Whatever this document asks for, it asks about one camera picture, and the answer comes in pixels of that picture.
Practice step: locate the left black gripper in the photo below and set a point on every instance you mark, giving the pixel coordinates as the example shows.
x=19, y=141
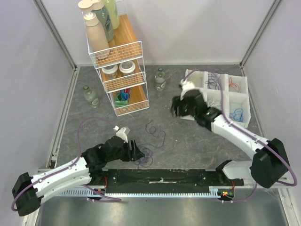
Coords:
x=135, y=154

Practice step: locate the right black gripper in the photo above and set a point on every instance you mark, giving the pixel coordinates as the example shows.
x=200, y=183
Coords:
x=184, y=107

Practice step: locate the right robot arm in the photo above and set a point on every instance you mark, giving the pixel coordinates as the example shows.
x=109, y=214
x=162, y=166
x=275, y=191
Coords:
x=268, y=159

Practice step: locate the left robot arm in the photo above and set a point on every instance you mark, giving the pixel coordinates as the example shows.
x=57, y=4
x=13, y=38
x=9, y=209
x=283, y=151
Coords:
x=30, y=192

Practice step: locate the white six-compartment tray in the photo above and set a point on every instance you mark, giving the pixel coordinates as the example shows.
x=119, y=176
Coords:
x=221, y=90

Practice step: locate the right glass bottle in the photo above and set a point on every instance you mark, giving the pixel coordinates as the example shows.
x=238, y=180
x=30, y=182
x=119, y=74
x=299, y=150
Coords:
x=160, y=79

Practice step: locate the glass bottle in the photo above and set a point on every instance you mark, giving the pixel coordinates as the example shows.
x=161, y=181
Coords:
x=160, y=79
x=91, y=96

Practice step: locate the green and blue packets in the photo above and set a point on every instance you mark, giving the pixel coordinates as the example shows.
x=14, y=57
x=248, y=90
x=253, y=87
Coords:
x=122, y=98

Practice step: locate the right white-lid jar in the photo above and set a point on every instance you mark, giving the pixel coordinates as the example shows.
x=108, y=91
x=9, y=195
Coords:
x=127, y=68

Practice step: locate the white-lid jar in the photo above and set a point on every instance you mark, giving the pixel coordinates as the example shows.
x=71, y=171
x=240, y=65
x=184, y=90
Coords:
x=111, y=71
x=127, y=68

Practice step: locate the left glass bottle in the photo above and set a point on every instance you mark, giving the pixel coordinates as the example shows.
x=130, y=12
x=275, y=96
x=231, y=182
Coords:
x=91, y=96

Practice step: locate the left white-lid jar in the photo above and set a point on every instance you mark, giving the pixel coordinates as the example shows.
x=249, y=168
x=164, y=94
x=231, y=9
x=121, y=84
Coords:
x=111, y=71

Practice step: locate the beige pump bottle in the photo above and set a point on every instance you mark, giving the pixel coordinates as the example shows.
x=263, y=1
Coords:
x=96, y=35

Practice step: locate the light green bottle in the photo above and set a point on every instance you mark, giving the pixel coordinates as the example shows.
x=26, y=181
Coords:
x=113, y=11

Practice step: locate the grey-green pump bottle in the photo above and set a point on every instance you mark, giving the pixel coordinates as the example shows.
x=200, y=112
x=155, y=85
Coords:
x=88, y=7

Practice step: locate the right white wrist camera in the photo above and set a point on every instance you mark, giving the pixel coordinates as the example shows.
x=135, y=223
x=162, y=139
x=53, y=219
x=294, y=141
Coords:
x=185, y=87

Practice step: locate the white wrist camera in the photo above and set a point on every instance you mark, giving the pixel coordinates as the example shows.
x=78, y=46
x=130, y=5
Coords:
x=122, y=133
x=185, y=87

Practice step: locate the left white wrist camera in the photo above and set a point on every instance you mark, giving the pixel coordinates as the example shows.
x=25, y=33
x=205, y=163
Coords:
x=122, y=133

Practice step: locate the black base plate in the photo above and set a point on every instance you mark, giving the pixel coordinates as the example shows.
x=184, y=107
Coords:
x=159, y=181

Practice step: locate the slotted cable duct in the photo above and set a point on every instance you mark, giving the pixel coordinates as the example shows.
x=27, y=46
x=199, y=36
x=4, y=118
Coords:
x=85, y=192

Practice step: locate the white wire shelf rack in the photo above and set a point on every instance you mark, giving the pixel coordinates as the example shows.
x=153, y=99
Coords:
x=123, y=47

